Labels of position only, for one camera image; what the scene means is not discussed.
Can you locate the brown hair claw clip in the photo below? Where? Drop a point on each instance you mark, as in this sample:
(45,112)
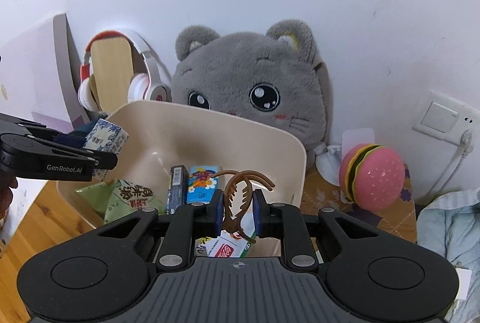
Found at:
(238,195)

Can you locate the wooden headphone stand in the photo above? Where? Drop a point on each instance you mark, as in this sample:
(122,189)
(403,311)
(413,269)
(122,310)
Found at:
(113,69)

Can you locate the long dark blue box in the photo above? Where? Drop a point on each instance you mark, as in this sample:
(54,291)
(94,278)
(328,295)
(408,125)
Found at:
(177,190)

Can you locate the pink burger plush toy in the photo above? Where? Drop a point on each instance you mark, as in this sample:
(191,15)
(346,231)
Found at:
(372,176)

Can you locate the lavender board with grey edge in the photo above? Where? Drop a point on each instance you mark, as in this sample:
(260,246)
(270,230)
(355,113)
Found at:
(36,77)

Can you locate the blue white porcelain-pattern pack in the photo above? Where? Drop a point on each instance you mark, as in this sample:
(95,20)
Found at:
(106,137)

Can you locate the beige plastic storage bin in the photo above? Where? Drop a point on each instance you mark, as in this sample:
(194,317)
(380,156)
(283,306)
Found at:
(162,135)

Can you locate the cartoon bear tissue pack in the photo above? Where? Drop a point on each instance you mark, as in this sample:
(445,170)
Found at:
(202,185)

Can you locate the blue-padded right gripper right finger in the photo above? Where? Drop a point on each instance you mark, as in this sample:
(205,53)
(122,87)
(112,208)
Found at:
(285,223)

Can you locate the dark green tissue pack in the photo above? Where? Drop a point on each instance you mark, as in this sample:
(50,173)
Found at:
(83,131)

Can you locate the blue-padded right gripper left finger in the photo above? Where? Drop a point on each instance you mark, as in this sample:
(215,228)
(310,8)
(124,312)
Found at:
(189,223)

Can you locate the white wall switch socket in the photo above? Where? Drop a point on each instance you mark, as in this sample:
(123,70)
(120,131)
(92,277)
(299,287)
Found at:
(446,118)

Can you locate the red white headphones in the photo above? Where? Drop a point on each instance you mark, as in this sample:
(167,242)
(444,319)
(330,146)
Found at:
(146,82)

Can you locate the green snack packet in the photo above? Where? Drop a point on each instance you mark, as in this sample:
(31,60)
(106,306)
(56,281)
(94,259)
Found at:
(117,198)

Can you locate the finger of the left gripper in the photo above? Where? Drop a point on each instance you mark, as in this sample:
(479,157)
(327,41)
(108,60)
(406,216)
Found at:
(57,156)

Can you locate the white green snack bag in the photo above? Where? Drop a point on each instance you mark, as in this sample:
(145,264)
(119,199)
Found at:
(225,246)

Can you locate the light blue blanket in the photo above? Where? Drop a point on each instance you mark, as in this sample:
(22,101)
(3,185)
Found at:
(449,226)

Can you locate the grey plush cat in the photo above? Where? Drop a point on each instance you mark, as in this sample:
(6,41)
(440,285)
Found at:
(269,78)

